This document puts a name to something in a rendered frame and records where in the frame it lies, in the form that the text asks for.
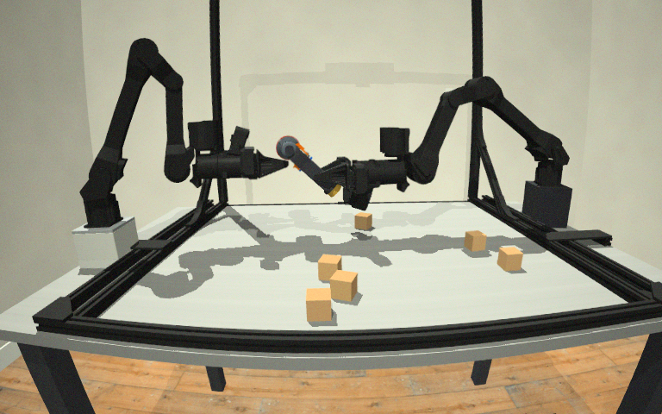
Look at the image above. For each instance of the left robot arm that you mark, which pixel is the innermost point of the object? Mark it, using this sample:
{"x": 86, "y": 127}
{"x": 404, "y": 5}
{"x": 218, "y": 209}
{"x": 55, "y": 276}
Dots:
{"x": 422, "y": 164}

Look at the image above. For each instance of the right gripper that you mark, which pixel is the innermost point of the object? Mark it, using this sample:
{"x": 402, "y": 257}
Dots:
{"x": 257, "y": 165}

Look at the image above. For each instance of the tan cube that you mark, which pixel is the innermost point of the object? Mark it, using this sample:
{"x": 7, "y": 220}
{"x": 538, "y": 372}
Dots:
{"x": 509, "y": 259}
{"x": 475, "y": 240}
{"x": 363, "y": 221}
{"x": 328, "y": 265}
{"x": 344, "y": 285}
{"x": 318, "y": 304}

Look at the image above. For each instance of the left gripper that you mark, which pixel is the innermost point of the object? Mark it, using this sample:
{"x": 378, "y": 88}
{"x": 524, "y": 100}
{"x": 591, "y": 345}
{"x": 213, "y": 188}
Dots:
{"x": 357, "y": 177}

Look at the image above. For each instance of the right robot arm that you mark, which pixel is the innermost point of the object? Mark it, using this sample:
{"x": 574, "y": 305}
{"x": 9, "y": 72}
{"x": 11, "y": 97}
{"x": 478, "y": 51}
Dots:
{"x": 101, "y": 208}

